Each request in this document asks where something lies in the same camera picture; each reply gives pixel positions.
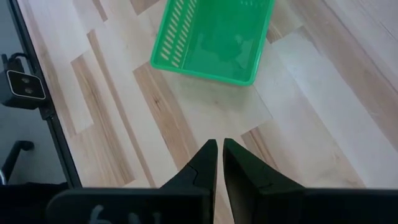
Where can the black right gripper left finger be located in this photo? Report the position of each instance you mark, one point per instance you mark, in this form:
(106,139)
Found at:
(199,174)

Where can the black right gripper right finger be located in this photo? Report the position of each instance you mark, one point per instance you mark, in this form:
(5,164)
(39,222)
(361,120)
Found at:
(245,177)

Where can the green plastic basket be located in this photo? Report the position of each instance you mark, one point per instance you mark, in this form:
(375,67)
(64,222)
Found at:
(217,40)

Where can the black chair armrest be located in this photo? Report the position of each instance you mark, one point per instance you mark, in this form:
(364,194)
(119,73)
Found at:
(15,152)

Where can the black table-level camera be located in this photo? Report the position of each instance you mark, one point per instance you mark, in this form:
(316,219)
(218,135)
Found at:
(25,88)

